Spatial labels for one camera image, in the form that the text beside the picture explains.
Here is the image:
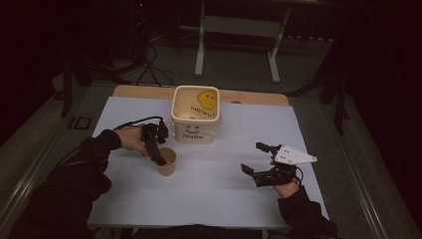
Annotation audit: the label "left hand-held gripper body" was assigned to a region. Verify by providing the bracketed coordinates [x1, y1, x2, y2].
[139, 121, 161, 145]

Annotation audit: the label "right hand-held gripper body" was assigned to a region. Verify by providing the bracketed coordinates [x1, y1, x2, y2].
[254, 143, 318, 188]

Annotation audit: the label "brown paper cup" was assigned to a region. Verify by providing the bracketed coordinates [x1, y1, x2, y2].
[152, 146, 178, 177]

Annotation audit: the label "person's left hand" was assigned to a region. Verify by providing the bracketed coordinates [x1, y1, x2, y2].
[113, 126, 149, 156]

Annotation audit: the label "person's right hand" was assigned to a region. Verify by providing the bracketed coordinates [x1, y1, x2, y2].
[270, 157, 302, 199]

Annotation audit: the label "cream smiley-face square bucket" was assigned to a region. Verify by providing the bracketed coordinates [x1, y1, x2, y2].
[169, 85, 222, 145]

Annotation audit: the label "pale blue table mat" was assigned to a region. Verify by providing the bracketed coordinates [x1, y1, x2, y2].
[87, 96, 330, 231]

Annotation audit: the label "black floor socket plate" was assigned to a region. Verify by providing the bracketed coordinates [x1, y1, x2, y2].
[68, 116, 93, 130]

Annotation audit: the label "black metal stand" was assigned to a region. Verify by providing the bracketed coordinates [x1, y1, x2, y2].
[60, 54, 76, 118]
[316, 74, 351, 135]

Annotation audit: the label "dark computer tower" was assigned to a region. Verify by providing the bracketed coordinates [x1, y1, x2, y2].
[128, 0, 152, 63]

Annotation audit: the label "left hand-held gripper black cable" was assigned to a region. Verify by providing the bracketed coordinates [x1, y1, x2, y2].
[112, 116, 165, 131]

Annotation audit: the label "hand-held gripper black cable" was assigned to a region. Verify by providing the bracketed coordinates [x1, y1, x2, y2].
[112, 116, 165, 131]
[294, 164, 305, 187]

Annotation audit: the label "right hand-held gripper black cable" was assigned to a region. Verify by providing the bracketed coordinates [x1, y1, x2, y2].
[294, 164, 305, 187]

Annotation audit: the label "black floor cables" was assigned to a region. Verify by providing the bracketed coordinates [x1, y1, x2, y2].
[133, 42, 177, 89]

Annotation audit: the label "metal floor rail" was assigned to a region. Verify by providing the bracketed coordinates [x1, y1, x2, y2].
[322, 106, 389, 239]
[0, 122, 69, 230]

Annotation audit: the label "white metal stand frame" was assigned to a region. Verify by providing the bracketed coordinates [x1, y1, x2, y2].
[193, 0, 294, 85]

